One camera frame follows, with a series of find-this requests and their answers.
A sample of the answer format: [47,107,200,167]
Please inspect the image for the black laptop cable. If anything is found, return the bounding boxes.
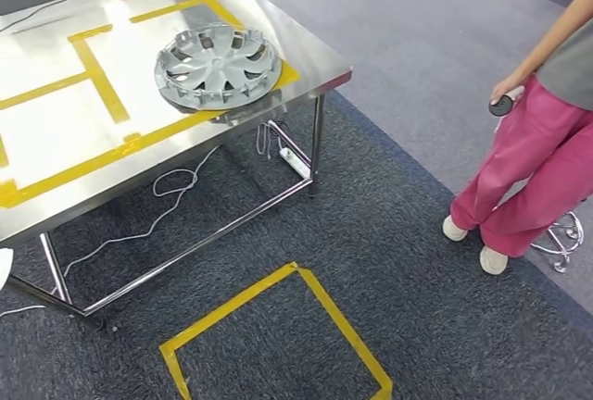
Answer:
[0,0,76,34]

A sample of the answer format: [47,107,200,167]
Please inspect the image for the person's right hand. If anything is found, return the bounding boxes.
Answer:
[490,77,527,106]

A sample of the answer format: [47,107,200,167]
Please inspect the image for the stainless steel workbench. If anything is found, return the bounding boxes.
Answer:
[0,0,353,325]

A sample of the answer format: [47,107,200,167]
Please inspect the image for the white floor cable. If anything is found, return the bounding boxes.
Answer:
[0,144,222,319]

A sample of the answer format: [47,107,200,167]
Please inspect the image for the yellow tape double rectangle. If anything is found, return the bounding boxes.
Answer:
[0,0,301,210]

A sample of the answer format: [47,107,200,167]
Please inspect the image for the black handheld device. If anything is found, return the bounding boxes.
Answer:
[488,94,516,119]

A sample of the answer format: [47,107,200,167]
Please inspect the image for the chrome stool with black seat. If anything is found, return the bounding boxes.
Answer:
[530,197,585,275]

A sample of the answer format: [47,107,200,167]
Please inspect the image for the person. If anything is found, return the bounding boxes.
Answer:
[441,0,593,278]

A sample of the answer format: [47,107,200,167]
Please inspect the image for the white power strip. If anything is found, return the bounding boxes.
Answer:
[278,145,312,181]

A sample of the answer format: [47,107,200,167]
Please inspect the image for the white plastic car part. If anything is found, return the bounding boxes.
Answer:
[0,247,14,293]

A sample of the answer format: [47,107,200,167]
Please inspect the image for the thin hanging cables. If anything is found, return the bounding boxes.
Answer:
[255,119,289,160]

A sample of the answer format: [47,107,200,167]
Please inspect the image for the grey plastic hubcap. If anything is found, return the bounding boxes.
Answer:
[153,20,283,112]

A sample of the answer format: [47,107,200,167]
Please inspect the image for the yellow floor tape square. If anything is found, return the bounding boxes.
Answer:
[159,261,394,400]

